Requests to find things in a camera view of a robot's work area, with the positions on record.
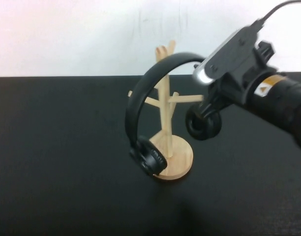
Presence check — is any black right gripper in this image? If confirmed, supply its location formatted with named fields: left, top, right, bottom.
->
left=198, top=40, right=288, bottom=119

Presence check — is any black over-ear headphones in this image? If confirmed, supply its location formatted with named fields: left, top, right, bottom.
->
left=125, top=51, right=223, bottom=177

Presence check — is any wooden headphone stand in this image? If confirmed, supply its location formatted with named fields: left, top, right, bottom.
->
left=127, top=42, right=206, bottom=182

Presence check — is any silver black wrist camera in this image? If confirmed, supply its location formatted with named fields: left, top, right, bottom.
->
left=193, top=24, right=262, bottom=86

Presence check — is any black camera cable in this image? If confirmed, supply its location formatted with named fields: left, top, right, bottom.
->
left=256, top=0, right=301, bottom=27

